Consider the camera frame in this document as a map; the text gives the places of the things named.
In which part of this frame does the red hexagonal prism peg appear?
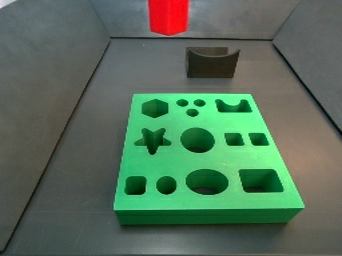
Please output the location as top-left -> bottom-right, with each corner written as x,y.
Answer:
148,0 -> 190,36

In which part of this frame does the green shape-sorting board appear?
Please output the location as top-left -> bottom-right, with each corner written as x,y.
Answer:
114,94 -> 305,225

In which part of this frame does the black curved holder block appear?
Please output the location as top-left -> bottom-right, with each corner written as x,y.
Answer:
186,47 -> 240,78

